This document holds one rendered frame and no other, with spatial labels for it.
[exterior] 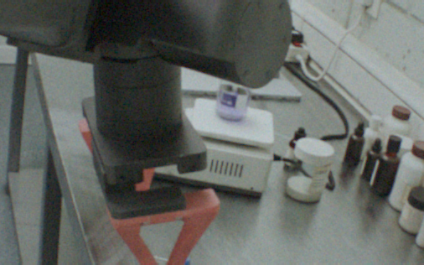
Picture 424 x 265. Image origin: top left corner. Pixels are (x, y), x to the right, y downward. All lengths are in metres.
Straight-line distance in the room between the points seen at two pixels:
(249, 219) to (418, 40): 0.57
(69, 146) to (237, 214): 0.28
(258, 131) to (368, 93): 0.46
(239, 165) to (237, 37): 0.71
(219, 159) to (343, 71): 0.59
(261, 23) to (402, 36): 1.11
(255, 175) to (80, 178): 0.25
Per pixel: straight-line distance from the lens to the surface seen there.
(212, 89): 1.46
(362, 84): 1.55
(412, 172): 1.16
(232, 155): 1.09
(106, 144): 0.48
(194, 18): 0.39
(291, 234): 1.05
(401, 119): 1.32
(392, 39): 1.54
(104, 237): 0.96
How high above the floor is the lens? 1.27
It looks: 24 degrees down
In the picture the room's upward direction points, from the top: 11 degrees clockwise
